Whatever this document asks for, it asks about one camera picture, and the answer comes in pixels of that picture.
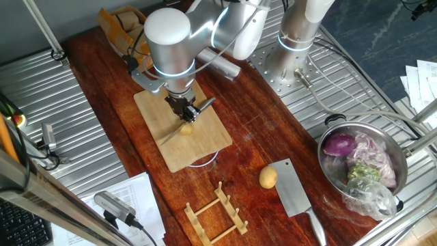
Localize bag of chopped purple cabbage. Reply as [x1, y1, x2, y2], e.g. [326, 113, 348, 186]
[347, 132, 397, 189]

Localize purple onion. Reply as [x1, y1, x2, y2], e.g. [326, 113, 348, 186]
[322, 133, 356, 157]

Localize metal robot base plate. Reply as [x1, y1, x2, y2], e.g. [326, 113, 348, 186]
[247, 40, 342, 97]

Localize metal camera mount clamp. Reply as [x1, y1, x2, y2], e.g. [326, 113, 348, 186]
[29, 139, 71, 172]

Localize bamboo cutting board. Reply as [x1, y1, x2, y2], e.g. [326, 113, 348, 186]
[133, 81, 234, 174]

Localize steel chef knife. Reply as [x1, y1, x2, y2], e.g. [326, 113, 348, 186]
[159, 96, 217, 146]

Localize aluminium frame bar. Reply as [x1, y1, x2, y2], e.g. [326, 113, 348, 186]
[0, 150, 136, 246]

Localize grey exterior camera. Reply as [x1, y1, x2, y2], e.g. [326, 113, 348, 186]
[40, 122, 57, 151]

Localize aluminium frame post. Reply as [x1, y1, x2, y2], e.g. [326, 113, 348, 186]
[22, 0, 70, 66]

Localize clear bag with greens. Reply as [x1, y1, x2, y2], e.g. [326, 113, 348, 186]
[342, 161, 399, 221]

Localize wooden knife rack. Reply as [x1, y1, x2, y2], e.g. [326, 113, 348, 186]
[183, 180, 249, 246]

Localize grey hose with connector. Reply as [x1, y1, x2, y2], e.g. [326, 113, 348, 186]
[293, 68, 437, 133]

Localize steel cooking pot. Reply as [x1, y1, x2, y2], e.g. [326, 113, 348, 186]
[317, 113, 410, 213]

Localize printed white paper stack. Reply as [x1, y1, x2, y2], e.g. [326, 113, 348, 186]
[51, 172, 167, 246]

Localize steel cleaver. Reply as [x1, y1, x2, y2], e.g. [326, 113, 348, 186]
[268, 158, 328, 246]

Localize loose white paper sheets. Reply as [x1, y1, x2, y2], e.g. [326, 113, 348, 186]
[399, 59, 437, 129]

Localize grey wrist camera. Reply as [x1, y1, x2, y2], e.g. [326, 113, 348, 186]
[123, 54, 167, 96]

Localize open cardboard box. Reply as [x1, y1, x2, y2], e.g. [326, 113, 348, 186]
[96, 5, 154, 73]

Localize black keyboard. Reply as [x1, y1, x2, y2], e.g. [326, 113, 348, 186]
[0, 197, 54, 246]

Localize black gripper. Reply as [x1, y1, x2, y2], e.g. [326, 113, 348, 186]
[165, 91, 201, 123]

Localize silver camera with black cable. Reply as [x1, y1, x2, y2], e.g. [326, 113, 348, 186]
[94, 190, 158, 246]

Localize red emergency stop button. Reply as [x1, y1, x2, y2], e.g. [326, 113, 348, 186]
[6, 112, 28, 129]

